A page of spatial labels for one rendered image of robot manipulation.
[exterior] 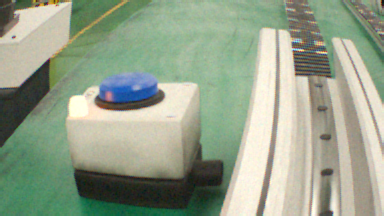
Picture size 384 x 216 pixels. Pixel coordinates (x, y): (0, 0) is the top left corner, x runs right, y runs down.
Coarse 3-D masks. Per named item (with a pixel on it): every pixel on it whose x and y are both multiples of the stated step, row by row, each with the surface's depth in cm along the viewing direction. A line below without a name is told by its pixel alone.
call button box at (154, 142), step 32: (96, 96) 50; (160, 96) 49; (192, 96) 50; (96, 128) 46; (128, 128) 46; (160, 128) 45; (192, 128) 49; (96, 160) 47; (128, 160) 46; (160, 160) 46; (192, 160) 50; (96, 192) 47; (128, 192) 47; (160, 192) 47; (192, 192) 49
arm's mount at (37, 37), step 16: (32, 16) 96; (48, 16) 94; (64, 16) 101; (16, 32) 85; (32, 32) 85; (48, 32) 94; (64, 32) 103; (0, 48) 80; (16, 48) 80; (32, 48) 86; (48, 48) 95; (0, 64) 81; (16, 64) 80; (32, 64) 87; (0, 80) 81; (16, 80) 81
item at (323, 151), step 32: (288, 32) 59; (256, 64) 47; (288, 64) 47; (352, 64) 48; (256, 96) 40; (288, 96) 40; (320, 96) 50; (352, 96) 40; (256, 128) 35; (288, 128) 35; (320, 128) 43; (352, 128) 40; (256, 160) 31; (288, 160) 30; (320, 160) 37; (352, 160) 38; (256, 192) 27; (288, 192) 27; (320, 192) 33; (352, 192) 34
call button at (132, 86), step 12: (132, 72) 51; (144, 72) 50; (108, 84) 48; (120, 84) 48; (132, 84) 48; (144, 84) 48; (156, 84) 49; (108, 96) 48; (120, 96) 47; (132, 96) 47; (144, 96) 48
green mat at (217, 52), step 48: (192, 0) 134; (240, 0) 135; (336, 0) 160; (96, 48) 97; (144, 48) 92; (192, 48) 91; (240, 48) 90; (48, 96) 75; (240, 96) 71; (48, 144) 59; (240, 144) 59; (0, 192) 46; (48, 192) 48
